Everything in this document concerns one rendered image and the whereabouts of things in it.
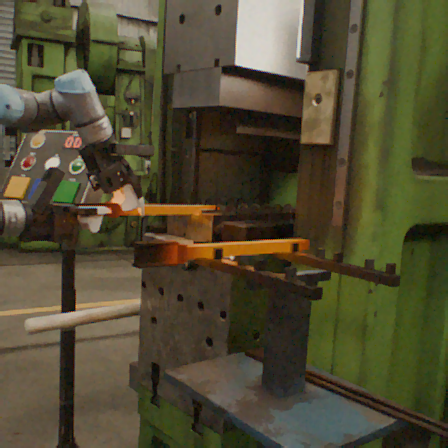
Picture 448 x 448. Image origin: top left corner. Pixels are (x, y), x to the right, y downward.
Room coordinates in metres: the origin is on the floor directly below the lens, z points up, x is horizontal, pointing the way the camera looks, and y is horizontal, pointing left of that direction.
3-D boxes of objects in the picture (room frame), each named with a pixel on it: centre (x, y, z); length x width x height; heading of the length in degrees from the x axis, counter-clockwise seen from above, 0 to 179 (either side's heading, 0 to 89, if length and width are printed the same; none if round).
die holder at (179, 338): (1.57, -0.12, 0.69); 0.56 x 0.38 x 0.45; 132
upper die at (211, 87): (1.60, -0.07, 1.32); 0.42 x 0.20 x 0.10; 132
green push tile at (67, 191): (1.67, 0.48, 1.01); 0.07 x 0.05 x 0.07; 67
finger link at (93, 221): (1.22, 0.28, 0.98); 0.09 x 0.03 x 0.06; 129
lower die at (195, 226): (1.60, -0.07, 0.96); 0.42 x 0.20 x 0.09; 132
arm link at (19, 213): (1.11, 0.43, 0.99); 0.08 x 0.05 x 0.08; 42
